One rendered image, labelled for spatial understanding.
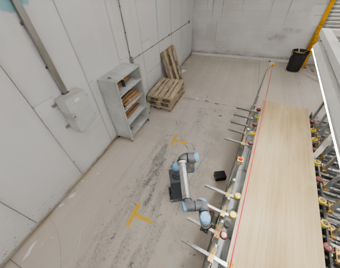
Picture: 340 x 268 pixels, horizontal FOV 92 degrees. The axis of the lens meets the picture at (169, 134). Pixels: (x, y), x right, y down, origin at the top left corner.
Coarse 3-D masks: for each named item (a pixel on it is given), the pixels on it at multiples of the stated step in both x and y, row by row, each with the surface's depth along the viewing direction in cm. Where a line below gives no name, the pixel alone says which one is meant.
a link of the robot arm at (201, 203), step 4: (196, 200) 151; (200, 200) 149; (204, 200) 149; (196, 204) 147; (200, 204) 147; (204, 204) 147; (196, 208) 146; (200, 208) 145; (204, 208) 144; (208, 208) 146
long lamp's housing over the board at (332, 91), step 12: (312, 48) 160; (324, 48) 141; (324, 60) 123; (324, 72) 113; (324, 84) 104; (336, 84) 97; (336, 96) 88; (336, 108) 83; (336, 120) 78; (336, 132) 74; (336, 144) 71
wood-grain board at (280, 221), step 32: (256, 128) 288; (288, 128) 283; (256, 160) 239; (288, 160) 236; (256, 192) 204; (288, 192) 202; (256, 224) 178; (288, 224) 176; (320, 224) 175; (256, 256) 158; (288, 256) 157; (320, 256) 156
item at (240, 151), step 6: (240, 144) 289; (240, 150) 278; (240, 156) 270; (234, 162) 262; (234, 168) 254; (228, 180) 245; (228, 186) 233; (222, 204) 215; (216, 222) 200; (210, 240) 187; (216, 240) 186; (210, 246) 182; (204, 258) 180; (204, 264) 171
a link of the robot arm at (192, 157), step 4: (192, 152) 193; (196, 152) 191; (188, 156) 187; (192, 156) 187; (196, 156) 187; (188, 160) 187; (192, 160) 188; (196, 160) 188; (188, 164) 210; (192, 164) 204; (188, 168) 227; (192, 168) 230; (188, 172) 244; (192, 172) 246
